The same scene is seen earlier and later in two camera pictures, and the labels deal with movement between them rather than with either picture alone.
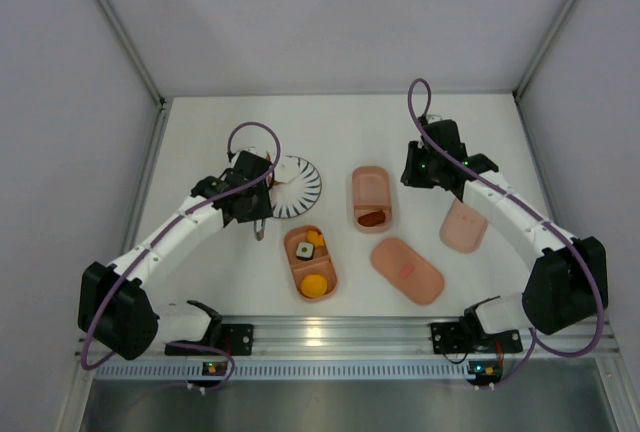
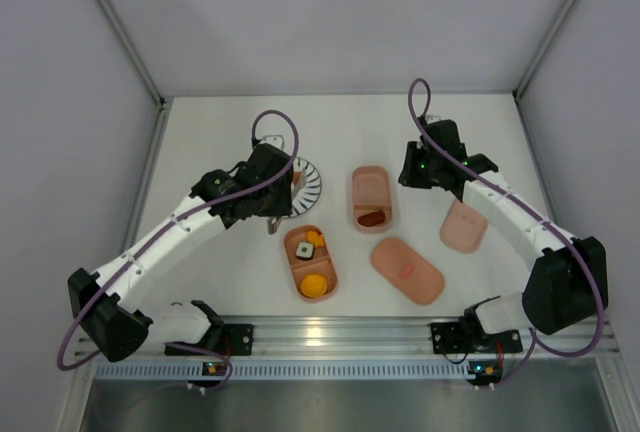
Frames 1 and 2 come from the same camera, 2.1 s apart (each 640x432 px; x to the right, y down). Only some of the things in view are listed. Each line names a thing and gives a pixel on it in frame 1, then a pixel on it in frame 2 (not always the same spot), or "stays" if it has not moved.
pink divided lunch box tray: [371, 192] stays
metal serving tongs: [260, 233] -> [273, 227]
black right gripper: [412, 170] stays
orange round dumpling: [313, 285] stays
